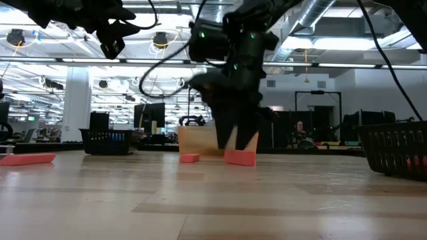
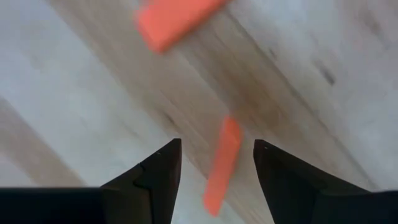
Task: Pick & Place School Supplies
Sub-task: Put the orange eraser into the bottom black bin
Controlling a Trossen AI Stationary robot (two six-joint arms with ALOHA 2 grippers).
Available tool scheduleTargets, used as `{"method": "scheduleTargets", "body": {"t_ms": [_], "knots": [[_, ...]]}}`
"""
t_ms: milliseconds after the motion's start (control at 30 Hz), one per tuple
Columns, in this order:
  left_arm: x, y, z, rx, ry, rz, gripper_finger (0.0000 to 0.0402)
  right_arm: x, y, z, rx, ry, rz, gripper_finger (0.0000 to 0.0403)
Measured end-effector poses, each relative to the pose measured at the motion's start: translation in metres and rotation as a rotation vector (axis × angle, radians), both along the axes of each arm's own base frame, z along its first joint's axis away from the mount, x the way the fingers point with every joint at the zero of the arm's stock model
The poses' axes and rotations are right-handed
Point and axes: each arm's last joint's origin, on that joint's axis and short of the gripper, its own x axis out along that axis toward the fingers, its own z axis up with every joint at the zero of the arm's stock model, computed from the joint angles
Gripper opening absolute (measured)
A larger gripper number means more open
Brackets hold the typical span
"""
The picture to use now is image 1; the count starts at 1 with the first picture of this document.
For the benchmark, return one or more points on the orange translucent plastic bin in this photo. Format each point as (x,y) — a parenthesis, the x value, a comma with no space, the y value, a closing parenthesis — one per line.
(197,140)

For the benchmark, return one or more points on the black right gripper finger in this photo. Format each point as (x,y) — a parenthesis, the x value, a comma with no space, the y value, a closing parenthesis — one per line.
(225,130)
(248,130)

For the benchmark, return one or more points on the silver spiral ceiling duct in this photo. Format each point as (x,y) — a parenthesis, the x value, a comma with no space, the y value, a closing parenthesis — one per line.
(313,13)

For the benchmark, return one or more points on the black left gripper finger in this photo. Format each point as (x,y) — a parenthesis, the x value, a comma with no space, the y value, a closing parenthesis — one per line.
(112,45)
(128,29)

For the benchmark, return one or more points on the black cabinet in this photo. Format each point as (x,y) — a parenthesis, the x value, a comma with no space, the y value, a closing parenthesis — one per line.
(99,120)

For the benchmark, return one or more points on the black partition panel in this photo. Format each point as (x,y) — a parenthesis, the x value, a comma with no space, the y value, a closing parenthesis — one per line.
(330,130)

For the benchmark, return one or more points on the black mesh plastic basket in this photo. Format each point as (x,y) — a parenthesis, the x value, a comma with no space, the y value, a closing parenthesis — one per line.
(383,150)
(100,146)

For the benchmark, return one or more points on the person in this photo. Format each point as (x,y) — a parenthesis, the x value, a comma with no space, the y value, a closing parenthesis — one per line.
(300,128)

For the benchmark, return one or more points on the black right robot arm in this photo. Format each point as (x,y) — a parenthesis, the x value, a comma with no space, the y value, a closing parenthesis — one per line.
(267,10)

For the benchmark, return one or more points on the black gantry frame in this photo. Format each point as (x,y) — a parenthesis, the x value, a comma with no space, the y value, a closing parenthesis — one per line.
(317,92)

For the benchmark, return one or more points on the white building column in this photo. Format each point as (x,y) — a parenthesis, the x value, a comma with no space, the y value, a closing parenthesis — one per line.
(76,110)

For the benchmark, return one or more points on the black monitor cluster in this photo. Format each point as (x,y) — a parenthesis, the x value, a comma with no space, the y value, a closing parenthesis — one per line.
(370,120)

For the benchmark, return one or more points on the black computer monitor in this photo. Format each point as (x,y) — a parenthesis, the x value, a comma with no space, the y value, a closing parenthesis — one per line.
(150,116)

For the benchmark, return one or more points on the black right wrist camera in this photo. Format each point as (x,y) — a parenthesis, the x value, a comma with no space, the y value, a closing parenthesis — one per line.
(208,41)

